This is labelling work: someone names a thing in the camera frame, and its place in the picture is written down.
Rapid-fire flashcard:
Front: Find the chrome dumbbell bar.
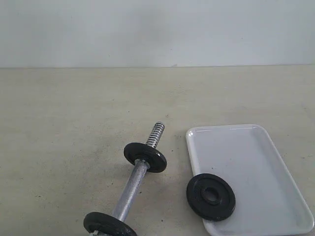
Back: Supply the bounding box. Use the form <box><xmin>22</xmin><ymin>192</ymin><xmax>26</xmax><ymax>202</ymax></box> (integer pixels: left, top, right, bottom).
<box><xmin>89</xmin><ymin>121</ymin><xmax>165</xmax><ymax>236</ymax></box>

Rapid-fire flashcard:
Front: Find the black far-end weight plate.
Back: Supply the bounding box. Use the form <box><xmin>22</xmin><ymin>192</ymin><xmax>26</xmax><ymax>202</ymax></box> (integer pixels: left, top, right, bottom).
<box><xmin>124</xmin><ymin>143</ymin><xmax>167</xmax><ymax>173</ymax></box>

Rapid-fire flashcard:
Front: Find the white rectangular tray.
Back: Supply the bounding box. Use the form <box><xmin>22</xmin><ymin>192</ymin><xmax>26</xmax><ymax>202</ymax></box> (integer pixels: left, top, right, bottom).
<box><xmin>186</xmin><ymin>124</ymin><xmax>314</xmax><ymax>236</ymax></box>

